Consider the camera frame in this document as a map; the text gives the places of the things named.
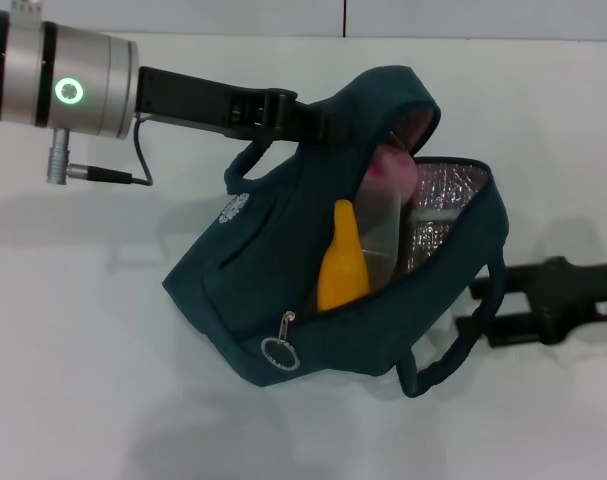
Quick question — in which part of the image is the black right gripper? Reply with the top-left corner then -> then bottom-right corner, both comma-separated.
455,257 -> 607,349

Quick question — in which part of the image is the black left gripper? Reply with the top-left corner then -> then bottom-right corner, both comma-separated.
132,66 -> 349,146

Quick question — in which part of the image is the pink peach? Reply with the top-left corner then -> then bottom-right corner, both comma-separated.
367,144 -> 418,206

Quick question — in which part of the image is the clear plastic food container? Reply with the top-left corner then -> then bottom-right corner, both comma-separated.
352,179 -> 457,296

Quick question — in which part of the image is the yellow banana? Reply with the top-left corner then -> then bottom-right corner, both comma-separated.
316,199 -> 371,314

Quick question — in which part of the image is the dark teal insulated lunch bag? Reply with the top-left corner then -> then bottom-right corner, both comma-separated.
162,64 -> 509,399

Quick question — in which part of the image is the left wrist connector cable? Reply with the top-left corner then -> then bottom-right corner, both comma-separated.
45,117 -> 154,187

